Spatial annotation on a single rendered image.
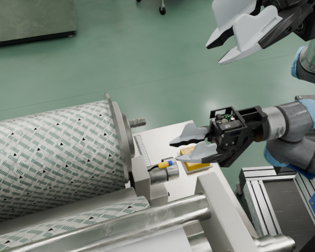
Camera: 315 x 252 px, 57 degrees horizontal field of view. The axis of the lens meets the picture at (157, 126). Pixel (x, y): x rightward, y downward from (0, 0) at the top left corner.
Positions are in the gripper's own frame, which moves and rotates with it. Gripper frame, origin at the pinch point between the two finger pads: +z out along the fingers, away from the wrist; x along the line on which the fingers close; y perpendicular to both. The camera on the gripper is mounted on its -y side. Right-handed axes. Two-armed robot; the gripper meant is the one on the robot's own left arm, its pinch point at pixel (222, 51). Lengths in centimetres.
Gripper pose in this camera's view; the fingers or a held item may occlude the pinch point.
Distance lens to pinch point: 43.7
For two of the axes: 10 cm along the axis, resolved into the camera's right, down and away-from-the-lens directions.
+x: 3.0, 6.9, -6.6
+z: -7.3, 6.1, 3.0
